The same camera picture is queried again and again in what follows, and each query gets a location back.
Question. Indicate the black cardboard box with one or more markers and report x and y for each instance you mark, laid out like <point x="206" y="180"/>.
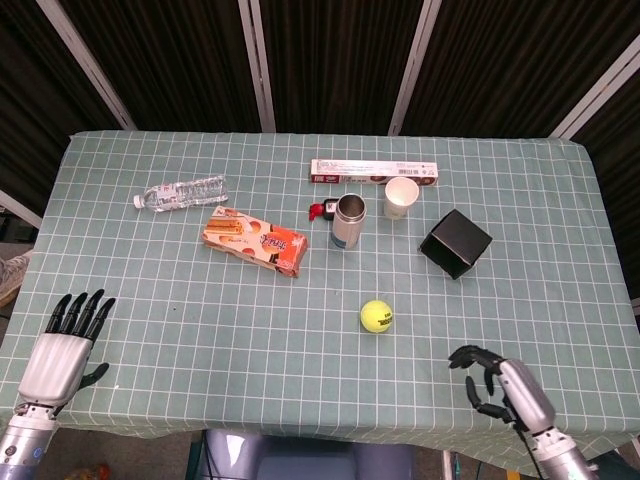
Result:
<point x="457" y="245"/>

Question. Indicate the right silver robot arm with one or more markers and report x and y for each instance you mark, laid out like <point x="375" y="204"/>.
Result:
<point x="562" y="455"/>

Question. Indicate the white steel thermos cup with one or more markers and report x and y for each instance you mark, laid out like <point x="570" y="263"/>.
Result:
<point x="347" y="222"/>

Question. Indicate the white table leg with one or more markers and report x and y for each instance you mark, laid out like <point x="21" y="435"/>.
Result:
<point x="446" y="466"/>

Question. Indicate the long red white box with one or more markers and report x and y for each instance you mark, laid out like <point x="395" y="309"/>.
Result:
<point x="372" y="172"/>

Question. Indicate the green checked tablecloth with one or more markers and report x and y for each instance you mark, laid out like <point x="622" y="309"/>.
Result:
<point x="210" y="330"/>

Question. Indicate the white paper cup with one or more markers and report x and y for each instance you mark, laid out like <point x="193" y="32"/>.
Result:
<point x="399" y="197"/>

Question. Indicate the right robot hand, black fingers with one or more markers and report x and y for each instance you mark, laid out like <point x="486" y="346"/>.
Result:
<point x="525" y="390"/>

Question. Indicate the dark corrugated curtain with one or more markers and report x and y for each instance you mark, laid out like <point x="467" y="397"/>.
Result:
<point x="335" y="55"/>

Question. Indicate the yellow tennis ball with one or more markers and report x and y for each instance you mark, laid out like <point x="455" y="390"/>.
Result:
<point x="377" y="315"/>

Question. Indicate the clear plastic water bottle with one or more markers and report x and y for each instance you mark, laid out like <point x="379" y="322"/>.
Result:
<point x="182" y="194"/>

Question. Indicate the orange biscuit box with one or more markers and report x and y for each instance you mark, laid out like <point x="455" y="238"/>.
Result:
<point x="255" y="241"/>

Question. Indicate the grey sneaker shoe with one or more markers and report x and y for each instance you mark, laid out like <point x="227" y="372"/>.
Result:
<point x="12" y="275"/>

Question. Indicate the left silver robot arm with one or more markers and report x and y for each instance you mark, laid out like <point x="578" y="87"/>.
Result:
<point x="22" y="442"/>

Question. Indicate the orange snack bag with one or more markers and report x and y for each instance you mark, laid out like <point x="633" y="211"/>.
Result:
<point x="87" y="472"/>

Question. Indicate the small red black clip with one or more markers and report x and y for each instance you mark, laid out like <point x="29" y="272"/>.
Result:
<point x="320" y="210"/>

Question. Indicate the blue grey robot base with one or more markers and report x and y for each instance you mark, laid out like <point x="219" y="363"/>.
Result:
<point x="300" y="457"/>

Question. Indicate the left robot hand, black fingers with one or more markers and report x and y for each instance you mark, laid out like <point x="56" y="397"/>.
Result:
<point x="52" y="367"/>

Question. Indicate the white frame post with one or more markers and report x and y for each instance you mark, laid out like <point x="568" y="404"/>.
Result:
<point x="595" y="95"/>
<point x="415" y="65"/>
<point x="257" y="65"/>
<point x="17" y="207"/>
<point x="87" y="65"/>

